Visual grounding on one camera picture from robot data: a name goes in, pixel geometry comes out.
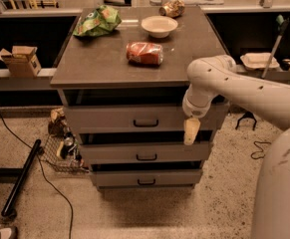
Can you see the wire basket with items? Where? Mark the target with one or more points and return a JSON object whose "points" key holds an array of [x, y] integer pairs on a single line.
{"points": [[61, 150]]}

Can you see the grabber reacher tool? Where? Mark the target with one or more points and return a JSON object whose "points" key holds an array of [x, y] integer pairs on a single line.
{"points": [[274, 50]]}

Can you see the black metal bar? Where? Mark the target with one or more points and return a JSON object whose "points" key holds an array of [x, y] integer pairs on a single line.
{"points": [[8, 209]]}

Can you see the grey bottom drawer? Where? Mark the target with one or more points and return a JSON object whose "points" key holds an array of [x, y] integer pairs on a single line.
{"points": [[146, 178]]}

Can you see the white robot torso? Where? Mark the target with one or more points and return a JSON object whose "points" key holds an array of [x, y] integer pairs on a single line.
{"points": [[271, 214]]}

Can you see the red soda can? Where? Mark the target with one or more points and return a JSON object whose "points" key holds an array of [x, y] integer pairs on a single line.
{"points": [[145, 53]]}

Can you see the green chip bag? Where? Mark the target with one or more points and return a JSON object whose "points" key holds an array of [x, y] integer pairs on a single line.
{"points": [[101, 21]]}

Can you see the grey drawer cabinet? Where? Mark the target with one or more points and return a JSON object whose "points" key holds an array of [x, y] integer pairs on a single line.
{"points": [[96, 72]]}

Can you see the grey sneaker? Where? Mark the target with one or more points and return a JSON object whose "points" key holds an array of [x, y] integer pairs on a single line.
{"points": [[9, 233]]}

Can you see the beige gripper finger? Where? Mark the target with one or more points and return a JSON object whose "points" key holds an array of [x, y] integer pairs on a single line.
{"points": [[191, 128]]}

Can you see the grey middle drawer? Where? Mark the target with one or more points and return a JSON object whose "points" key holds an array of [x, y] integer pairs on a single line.
{"points": [[147, 152]]}

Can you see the small cardboard box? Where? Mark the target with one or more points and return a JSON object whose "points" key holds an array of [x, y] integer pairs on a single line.
{"points": [[22, 61]]}

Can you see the grey top drawer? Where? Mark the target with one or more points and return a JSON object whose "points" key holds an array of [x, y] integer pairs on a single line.
{"points": [[103, 119]]}

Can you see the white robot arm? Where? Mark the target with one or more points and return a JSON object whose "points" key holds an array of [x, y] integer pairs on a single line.
{"points": [[215, 76]]}

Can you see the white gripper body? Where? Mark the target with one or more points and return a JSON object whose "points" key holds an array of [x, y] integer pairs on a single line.
{"points": [[193, 111]]}

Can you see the grey drawer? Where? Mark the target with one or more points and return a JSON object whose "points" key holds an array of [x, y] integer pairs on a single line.
{"points": [[146, 178], [147, 152], [103, 119]]}

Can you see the white bowl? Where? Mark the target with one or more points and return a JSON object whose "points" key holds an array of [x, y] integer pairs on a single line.
{"points": [[159, 26]]}

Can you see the yellow black tape measure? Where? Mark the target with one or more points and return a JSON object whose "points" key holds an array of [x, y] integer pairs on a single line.
{"points": [[285, 65]]}

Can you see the white takeout container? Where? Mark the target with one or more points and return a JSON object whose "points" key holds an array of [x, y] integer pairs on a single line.
{"points": [[259, 61]]}

